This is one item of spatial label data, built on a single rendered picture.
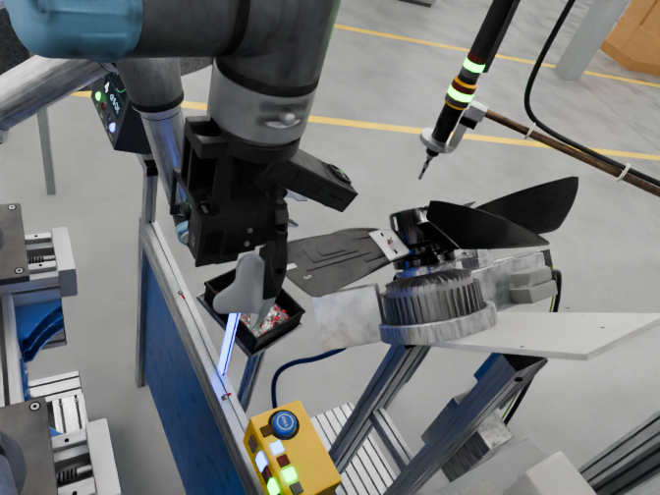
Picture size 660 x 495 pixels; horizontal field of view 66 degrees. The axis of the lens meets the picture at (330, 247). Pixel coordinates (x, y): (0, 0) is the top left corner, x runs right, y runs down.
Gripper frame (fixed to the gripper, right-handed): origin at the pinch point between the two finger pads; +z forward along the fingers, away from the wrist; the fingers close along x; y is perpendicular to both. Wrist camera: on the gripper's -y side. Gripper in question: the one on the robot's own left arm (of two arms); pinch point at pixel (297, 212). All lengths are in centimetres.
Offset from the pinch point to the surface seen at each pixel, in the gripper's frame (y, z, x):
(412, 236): 6.1, 25.2, -4.2
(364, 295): 0.3, 21.5, 12.0
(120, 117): 6, -51, 2
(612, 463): 3, 90, 25
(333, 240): -1.9, 10.2, 1.0
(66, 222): 73, -125, 111
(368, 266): -6.1, 19.7, 0.1
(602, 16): 606, 113, -36
